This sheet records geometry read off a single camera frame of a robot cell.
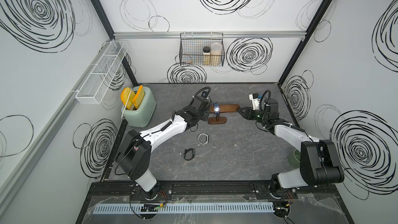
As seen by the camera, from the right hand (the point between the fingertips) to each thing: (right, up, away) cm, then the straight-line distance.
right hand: (239, 110), depth 87 cm
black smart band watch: (-30, -23, 0) cm, 37 cm away
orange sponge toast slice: (-56, +7, -3) cm, 57 cm away
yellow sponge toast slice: (-63, +5, -2) cm, 63 cm away
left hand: (-20, +1, 0) cm, 21 cm away
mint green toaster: (-56, -4, +1) cm, 56 cm away
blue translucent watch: (-13, +1, -1) cm, 13 cm away
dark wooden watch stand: (-8, +1, +2) cm, 9 cm away
